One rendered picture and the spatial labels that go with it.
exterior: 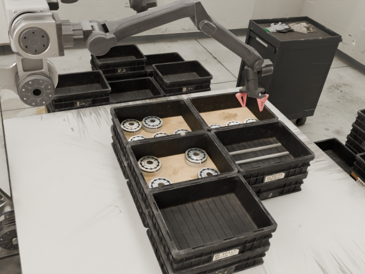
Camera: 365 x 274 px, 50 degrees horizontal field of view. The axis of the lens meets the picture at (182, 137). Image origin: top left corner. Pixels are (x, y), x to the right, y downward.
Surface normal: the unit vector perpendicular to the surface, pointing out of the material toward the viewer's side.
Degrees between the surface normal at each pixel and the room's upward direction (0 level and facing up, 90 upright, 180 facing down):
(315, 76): 90
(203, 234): 0
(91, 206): 0
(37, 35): 90
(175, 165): 0
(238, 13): 90
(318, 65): 90
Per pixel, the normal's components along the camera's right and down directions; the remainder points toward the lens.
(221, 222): 0.10, -0.80
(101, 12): 0.40, 0.58
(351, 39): -0.91, 0.17
